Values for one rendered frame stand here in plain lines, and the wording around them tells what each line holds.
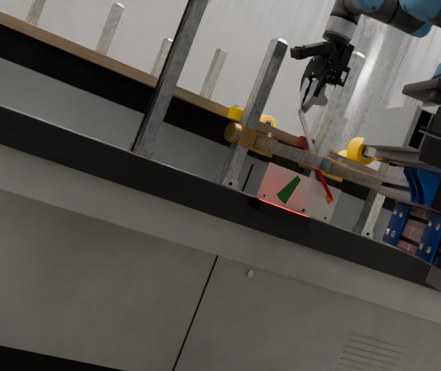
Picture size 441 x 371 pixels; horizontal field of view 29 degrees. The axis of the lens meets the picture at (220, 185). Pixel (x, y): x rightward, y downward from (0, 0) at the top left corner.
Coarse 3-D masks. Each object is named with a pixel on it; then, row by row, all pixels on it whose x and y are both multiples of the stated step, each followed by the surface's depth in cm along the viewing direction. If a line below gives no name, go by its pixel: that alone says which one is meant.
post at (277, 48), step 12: (276, 48) 218; (264, 60) 220; (276, 60) 219; (264, 72) 218; (276, 72) 219; (264, 84) 218; (252, 96) 220; (264, 96) 219; (252, 108) 218; (240, 120) 221; (252, 120) 219; (228, 156) 221; (240, 156) 220; (228, 168) 219; (240, 168) 220
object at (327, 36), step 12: (324, 36) 217; (336, 36) 215; (336, 48) 220; (348, 48) 219; (312, 60) 219; (324, 60) 215; (336, 60) 219; (348, 60) 220; (312, 72) 218; (336, 72) 218; (348, 72) 219
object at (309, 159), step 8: (256, 144) 219; (264, 144) 216; (272, 144) 213; (280, 144) 211; (272, 152) 212; (280, 152) 210; (288, 152) 207; (296, 152) 204; (304, 152) 202; (296, 160) 203; (304, 160) 201; (312, 160) 198; (320, 160) 196; (328, 160) 197; (320, 168) 196; (328, 168) 197
